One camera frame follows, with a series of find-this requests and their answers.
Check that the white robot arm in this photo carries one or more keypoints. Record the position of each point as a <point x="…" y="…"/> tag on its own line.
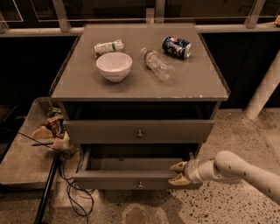
<point x="228" y="168"/>

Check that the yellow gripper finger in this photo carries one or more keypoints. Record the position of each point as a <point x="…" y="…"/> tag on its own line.
<point x="179" y="180"/>
<point x="179" y="167"/>

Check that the white diagonal post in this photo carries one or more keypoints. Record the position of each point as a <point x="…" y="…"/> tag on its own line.
<point x="265" y="89"/>

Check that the grey drawer cabinet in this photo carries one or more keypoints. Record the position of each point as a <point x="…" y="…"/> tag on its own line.
<point x="195" y="92"/>

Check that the metal railing frame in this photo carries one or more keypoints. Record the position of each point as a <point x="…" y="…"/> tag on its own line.
<point x="23" y="18"/>

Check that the white green crushed can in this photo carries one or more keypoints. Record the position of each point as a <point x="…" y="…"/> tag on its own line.
<point x="109" y="47"/>

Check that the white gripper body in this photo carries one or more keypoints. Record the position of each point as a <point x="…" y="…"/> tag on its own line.
<point x="192" y="171"/>

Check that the grey side tray table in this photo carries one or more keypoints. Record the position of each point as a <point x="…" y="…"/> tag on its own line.
<point x="25" y="166"/>

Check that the pile of small objects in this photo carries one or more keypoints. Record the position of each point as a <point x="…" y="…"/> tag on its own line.
<point x="52" y="133"/>

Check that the grey drawer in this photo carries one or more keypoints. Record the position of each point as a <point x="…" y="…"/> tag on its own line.
<point x="138" y="131"/>
<point x="130" y="166"/>

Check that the clear plastic water bottle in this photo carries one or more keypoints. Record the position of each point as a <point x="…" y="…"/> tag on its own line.
<point x="157" y="64"/>

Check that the grey top drawer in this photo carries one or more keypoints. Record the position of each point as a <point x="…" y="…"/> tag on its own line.
<point x="138" y="131"/>

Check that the white bowl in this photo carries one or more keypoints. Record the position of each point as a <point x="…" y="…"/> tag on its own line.
<point x="114" y="66"/>

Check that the blue soda can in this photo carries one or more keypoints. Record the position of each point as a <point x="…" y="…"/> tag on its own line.
<point x="177" y="47"/>

